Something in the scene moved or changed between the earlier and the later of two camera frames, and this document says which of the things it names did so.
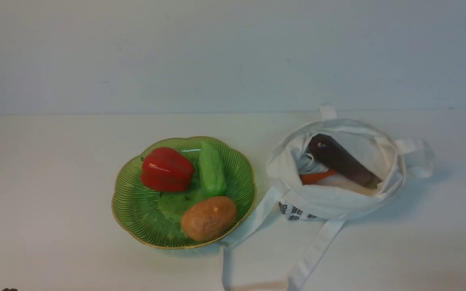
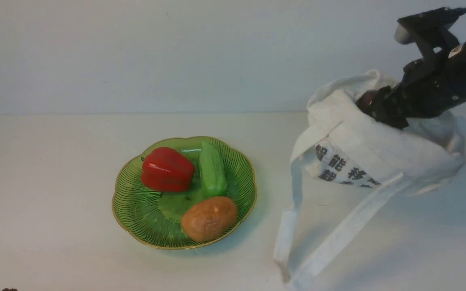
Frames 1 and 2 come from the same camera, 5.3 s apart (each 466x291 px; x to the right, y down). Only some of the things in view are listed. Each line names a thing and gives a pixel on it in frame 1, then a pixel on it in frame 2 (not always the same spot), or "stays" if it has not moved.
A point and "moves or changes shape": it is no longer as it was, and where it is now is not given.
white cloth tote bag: x=331 y=169 moves or changes shape
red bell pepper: x=164 y=169 stays
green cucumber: x=213 y=178 stays
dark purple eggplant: x=331 y=152 → x=368 y=101
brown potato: x=209 y=218 stays
